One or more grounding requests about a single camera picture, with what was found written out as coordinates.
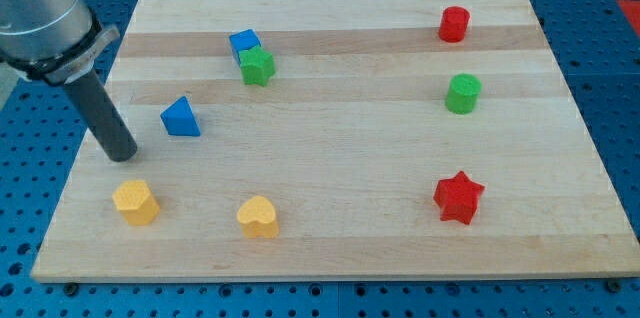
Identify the blue triangle block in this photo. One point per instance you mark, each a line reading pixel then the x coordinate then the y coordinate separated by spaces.
pixel 179 119

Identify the blue cube block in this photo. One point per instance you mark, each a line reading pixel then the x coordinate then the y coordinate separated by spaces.
pixel 243 40

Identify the green cylinder block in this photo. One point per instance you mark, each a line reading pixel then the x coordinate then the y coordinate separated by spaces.
pixel 463 92

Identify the yellow hexagon block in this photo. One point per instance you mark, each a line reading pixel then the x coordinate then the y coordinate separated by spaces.
pixel 135 201

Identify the wooden board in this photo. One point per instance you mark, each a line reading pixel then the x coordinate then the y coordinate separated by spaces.
pixel 348 141

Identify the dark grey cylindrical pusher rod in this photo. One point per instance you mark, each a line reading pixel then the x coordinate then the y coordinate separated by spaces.
pixel 89 97

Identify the green star block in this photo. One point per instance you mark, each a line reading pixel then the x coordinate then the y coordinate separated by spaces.
pixel 257 66

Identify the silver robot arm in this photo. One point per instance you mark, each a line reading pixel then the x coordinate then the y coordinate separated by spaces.
pixel 56 41

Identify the red star block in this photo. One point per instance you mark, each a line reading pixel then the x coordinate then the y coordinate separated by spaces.
pixel 458 198

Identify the yellow heart block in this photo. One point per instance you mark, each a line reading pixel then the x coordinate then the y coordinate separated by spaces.
pixel 257 217

